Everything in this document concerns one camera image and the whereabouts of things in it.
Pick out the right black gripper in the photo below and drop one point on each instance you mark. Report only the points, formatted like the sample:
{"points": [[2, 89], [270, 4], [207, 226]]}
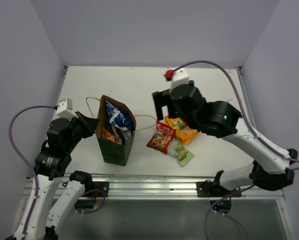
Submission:
{"points": [[159, 101]]}

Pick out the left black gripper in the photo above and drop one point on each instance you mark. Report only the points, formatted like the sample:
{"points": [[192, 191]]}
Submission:
{"points": [[89, 124]]}

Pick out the red snack packet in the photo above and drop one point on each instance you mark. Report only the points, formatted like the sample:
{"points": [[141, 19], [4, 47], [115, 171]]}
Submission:
{"points": [[162, 138]]}

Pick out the orange candy packet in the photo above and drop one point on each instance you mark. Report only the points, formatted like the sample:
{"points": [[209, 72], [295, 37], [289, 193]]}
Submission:
{"points": [[183, 132]]}

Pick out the Fox's fruit candy bag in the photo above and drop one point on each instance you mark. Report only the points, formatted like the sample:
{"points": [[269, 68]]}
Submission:
{"points": [[110, 136]]}

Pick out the blue chips bag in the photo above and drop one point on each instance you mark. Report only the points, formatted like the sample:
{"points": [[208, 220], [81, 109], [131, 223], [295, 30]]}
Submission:
{"points": [[118, 123]]}

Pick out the green paper bag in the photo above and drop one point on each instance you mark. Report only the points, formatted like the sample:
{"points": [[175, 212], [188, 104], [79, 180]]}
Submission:
{"points": [[113, 153]]}

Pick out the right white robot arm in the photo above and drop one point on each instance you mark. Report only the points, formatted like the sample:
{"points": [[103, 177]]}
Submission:
{"points": [[270, 168]]}

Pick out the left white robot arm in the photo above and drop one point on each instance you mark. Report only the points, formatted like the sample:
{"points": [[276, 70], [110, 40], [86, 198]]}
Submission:
{"points": [[42, 217]]}

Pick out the small green snack packet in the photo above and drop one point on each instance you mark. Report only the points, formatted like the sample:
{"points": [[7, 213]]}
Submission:
{"points": [[182, 154]]}

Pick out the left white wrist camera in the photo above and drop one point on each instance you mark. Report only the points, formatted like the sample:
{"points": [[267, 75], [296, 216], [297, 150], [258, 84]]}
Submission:
{"points": [[65, 109]]}

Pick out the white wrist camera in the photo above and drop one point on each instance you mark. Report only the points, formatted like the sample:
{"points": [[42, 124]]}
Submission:
{"points": [[176, 78], [65, 109]]}

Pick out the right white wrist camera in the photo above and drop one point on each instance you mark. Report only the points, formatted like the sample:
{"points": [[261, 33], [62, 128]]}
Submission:
{"points": [[176, 78]]}

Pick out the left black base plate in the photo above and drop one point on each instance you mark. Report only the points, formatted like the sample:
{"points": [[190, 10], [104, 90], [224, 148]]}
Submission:
{"points": [[98, 189]]}

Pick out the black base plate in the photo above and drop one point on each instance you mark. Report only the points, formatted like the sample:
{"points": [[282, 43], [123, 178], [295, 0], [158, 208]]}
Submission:
{"points": [[207, 189], [98, 189]]}

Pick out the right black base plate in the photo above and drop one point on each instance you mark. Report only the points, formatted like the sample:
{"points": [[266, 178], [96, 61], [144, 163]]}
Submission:
{"points": [[207, 189]]}

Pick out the aluminium mounting rail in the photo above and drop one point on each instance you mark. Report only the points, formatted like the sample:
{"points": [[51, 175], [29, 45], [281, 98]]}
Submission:
{"points": [[150, 187]]}

